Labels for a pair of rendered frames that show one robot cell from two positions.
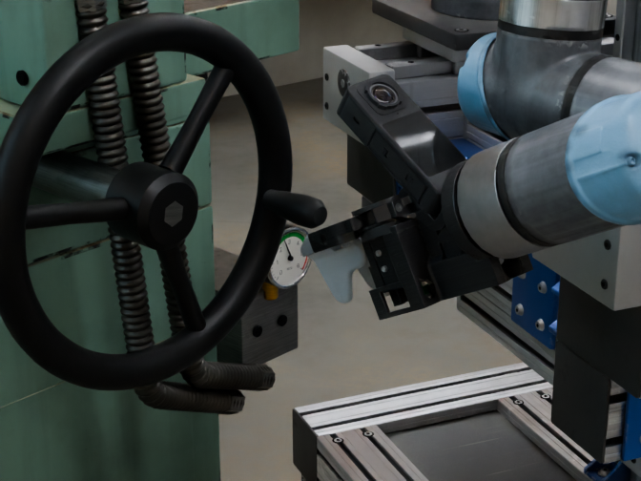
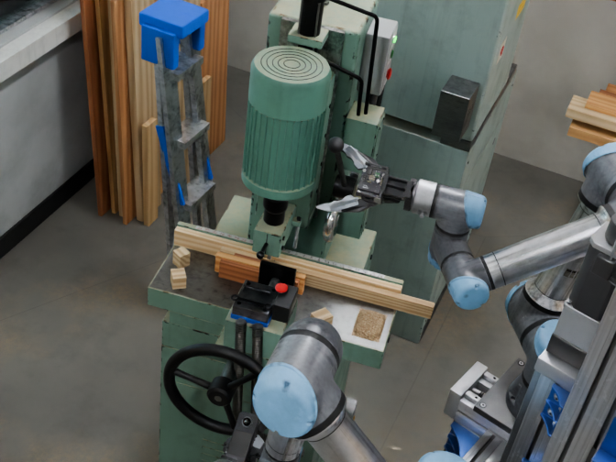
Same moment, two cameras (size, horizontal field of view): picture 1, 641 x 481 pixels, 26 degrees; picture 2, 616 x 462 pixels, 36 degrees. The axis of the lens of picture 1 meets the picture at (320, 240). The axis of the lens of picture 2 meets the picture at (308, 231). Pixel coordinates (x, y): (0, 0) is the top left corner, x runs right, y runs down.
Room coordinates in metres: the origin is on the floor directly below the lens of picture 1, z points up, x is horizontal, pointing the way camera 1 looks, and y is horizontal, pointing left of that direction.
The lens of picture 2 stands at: (0.28, -1.20, 2.51)
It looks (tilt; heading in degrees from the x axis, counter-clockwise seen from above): 39 degrees down; 57
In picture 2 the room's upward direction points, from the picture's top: 8 degrees clockwise
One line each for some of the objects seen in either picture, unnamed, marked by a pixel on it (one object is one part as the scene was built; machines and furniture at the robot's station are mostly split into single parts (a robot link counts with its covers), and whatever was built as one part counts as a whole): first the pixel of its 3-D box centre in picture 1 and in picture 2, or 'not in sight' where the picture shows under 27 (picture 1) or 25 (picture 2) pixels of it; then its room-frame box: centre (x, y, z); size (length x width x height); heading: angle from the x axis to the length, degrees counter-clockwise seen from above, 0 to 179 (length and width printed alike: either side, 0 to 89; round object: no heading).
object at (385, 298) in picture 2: not in sight; (324, 281); (1.32, 0.27, 0.92); 0.56 x 0.02 x 0.04; 137
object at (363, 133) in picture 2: not in sight; (362, 137); (1.47, 0.43, 1.23); 0.09 x 0.08 x 0.15; 47
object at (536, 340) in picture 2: not in sight; (555, 355); (1.66, -0.20, 0.98); 0.13 x 0.12 x 0.14; 71
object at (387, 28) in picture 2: not in sight; (377, 56); (1.54, 0.51, 1.40); 0.10 x 0.06 x 0.16; 47
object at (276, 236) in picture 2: not in sight; (275, 229); (1.23, 0.39, 1.03); 0.14 x 0.07 x 0.09; 47
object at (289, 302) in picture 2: not in sight; (265, 301); (1.12, 0.20, 0.99); 0.13 x 0.11 x 0.06; 137
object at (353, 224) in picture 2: not in sight; (349, 210); (1.46, 0.40, 1.02); 0.09 x 0.07 x 0.12; 137
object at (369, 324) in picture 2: not in sight; (369, 322); (1.36, 0.11, 0.91); 0.10 x 0.07 x 0.02; 47
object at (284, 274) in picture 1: (278, 261); not in sight; (1.26, 0.04, 0.65); 0.06 x 0.04 x 0.08; 137
